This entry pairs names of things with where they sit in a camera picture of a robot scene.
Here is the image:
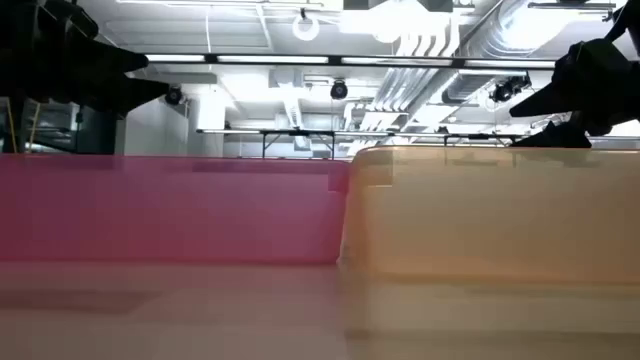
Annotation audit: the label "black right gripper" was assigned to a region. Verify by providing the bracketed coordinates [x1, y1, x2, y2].
[509, 38, 640, 149]

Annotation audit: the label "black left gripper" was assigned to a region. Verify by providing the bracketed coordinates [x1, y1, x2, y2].
[0, 0, 170, 119]

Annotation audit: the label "dark glass partition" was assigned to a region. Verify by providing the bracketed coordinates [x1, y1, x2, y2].
[0, 94, 119, 155]

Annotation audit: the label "orange translucent plastic bin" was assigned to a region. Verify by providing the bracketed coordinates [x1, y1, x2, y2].
[339, 145, 640, 289]

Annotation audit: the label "black ceiling track fixture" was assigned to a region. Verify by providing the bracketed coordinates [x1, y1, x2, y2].
[527, 1, 617, 24]

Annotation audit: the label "pink translucent plastic bin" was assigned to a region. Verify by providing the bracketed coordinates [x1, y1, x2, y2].
[0, 153, 351, 265]

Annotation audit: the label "ceiling linear light strip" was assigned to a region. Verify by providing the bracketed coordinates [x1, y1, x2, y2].
[144, 53, 557, 70]

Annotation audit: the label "white ceiling pipes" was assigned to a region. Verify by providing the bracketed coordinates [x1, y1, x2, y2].
[344, 14, 464, 151]

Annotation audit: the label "silver air duct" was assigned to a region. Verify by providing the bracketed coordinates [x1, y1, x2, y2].
[442, 0, 619, 104]

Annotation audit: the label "yellow cord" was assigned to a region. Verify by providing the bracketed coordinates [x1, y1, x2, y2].
[4, 97, 19, 155]
[27, 102, 41, 154]

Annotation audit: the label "white ring light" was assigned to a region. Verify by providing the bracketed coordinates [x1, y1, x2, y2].
[291, 12, 321, 43]

